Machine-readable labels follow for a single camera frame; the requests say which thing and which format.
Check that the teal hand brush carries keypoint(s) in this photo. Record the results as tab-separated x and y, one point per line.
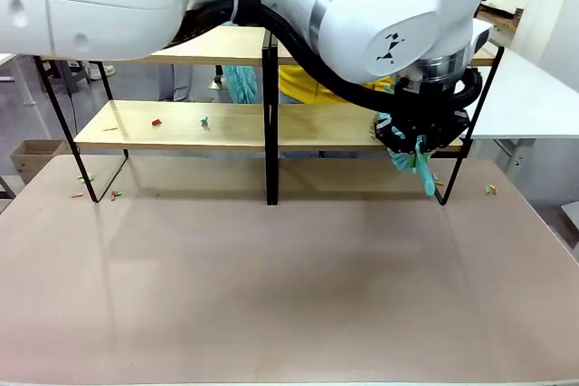
424	164

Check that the white shoe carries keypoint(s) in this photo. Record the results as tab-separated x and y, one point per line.
97	70

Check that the black stool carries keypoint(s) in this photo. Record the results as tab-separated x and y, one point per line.
68	74

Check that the large white side table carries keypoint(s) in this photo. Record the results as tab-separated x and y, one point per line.
524	101

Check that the person in yellow hoodie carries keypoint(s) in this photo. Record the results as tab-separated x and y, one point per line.
298	83

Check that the wooden shelf black metal frame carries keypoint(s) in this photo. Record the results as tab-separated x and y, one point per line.
190	126
325	126

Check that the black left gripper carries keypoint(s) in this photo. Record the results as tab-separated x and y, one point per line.
429	106

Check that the teal fluffy duster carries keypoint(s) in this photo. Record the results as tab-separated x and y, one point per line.
240	83

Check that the teal paper scrap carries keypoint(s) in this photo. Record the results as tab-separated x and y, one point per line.
205	121

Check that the cardboard box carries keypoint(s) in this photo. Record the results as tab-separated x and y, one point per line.
34	157

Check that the wooden background table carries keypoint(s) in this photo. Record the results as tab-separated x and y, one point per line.
502	20

